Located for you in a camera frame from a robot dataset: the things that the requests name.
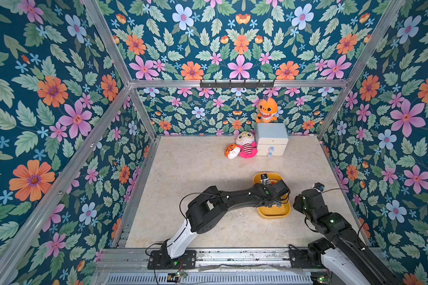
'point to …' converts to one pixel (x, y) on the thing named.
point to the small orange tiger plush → (232, 151)
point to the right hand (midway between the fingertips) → (298, 198)
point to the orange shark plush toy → (267, 110)
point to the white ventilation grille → (212, 279)
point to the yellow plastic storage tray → (273, 212)
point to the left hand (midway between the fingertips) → (278, 198)
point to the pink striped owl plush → (246, 142)
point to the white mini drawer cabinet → (272, 138)
